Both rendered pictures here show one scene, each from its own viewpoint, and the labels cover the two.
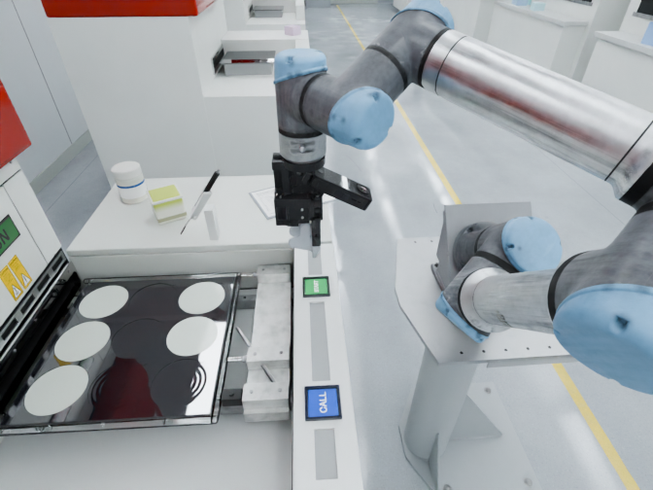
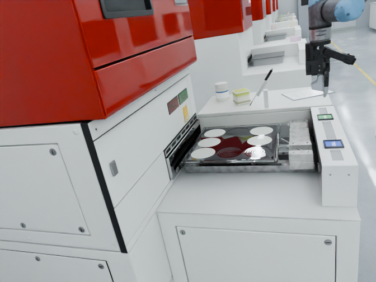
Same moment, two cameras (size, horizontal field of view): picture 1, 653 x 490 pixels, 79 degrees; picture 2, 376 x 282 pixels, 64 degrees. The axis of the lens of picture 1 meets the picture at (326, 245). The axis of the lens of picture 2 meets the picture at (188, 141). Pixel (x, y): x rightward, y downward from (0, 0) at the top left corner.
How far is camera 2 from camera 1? 0.66 m
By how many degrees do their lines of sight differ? 27
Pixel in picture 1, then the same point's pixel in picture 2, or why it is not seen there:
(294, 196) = (315, 59)
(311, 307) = (323, 123)
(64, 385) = (205, 152)
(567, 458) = not seen: outside the picture
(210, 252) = (264, 113)
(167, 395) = (252, 154)
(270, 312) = (298, 136)
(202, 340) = (264, 141)
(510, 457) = not seen: outside the picture
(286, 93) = (314, 9)
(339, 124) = (339, 9)
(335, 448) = (341, 155)
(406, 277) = not seen: outside the picture
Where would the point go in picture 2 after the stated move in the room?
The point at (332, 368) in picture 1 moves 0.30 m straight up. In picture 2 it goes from (337, 137) to (339, 45)
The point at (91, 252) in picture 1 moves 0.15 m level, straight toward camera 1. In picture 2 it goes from (208, 114) to (219, 122)
